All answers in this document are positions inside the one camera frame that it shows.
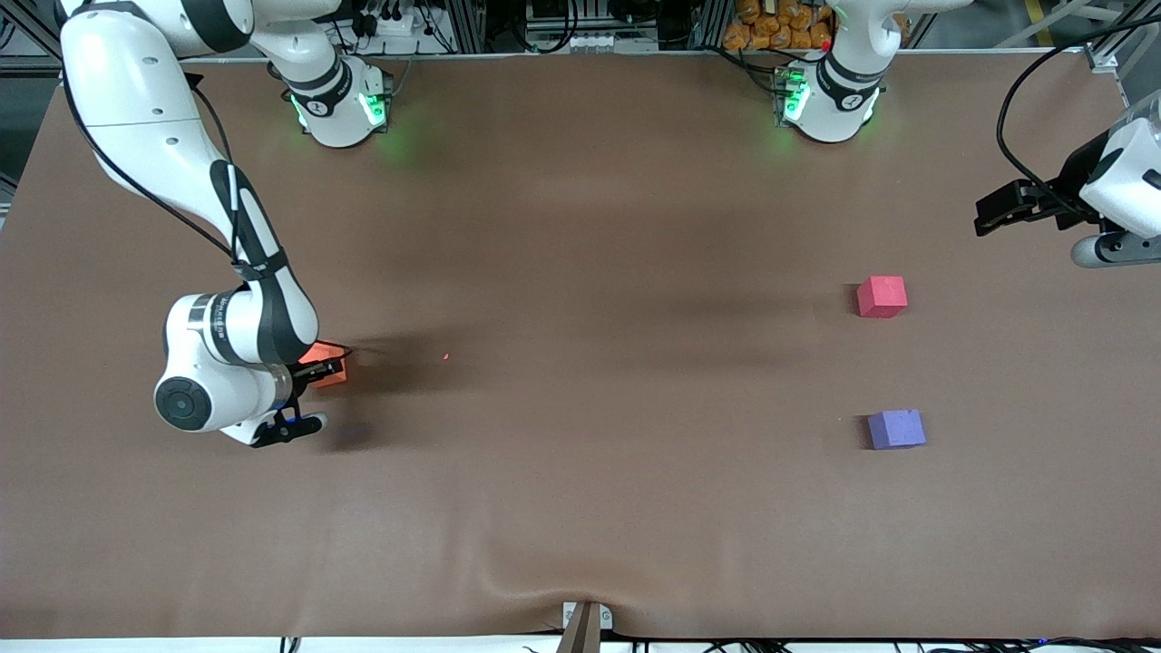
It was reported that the orange foam block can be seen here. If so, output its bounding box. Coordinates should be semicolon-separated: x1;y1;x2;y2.
303;340;351;390

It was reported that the red foam block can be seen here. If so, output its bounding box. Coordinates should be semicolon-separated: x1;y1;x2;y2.
856;276;909;319

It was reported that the purple foam block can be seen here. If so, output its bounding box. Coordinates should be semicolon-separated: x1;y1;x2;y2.
866;408;928;452

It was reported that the brown table cover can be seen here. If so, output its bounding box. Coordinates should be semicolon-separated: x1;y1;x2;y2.
0;50;1161;641

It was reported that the bag of orange items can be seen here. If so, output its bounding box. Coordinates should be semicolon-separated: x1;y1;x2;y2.
723;0;834;52

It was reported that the white power strip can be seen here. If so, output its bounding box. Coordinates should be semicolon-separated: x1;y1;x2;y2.
358;9;420;38

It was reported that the white terminal block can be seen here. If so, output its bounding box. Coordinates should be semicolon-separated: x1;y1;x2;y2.
569;32;659;53

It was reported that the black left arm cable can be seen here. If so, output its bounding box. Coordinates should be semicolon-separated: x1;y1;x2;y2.
996;18;1161;220

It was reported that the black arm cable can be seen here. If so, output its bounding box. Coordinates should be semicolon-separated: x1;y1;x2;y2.
996;18;1161;220
59;54;248;273

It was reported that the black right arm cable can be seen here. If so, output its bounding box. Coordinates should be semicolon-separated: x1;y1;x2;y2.
59;54;248;273

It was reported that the aluminium frame post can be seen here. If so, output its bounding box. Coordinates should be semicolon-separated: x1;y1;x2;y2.
694;0;732;51
444;0;487;54

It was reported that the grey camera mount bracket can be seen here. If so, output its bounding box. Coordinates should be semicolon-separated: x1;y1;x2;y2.
561;599;615;653

